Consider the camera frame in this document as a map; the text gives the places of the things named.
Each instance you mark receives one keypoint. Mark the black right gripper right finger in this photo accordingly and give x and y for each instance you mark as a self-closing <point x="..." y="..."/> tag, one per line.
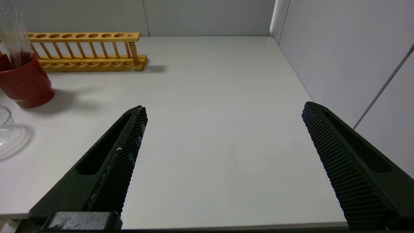
<point x="355" y="168"/>

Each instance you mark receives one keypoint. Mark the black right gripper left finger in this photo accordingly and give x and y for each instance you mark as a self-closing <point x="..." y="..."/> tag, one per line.
<point x="97" y="174"/>

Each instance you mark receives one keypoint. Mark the wooden test tube rack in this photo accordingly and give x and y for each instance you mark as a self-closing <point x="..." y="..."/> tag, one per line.
<point x="137" y="37"/>

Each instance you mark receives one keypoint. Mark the clear glass beaker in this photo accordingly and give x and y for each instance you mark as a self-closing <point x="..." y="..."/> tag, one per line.
<point x="5" y="123"/>

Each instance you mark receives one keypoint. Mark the red plastic cup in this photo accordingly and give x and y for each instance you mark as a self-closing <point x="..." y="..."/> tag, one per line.
<point x="26" y="87"/>

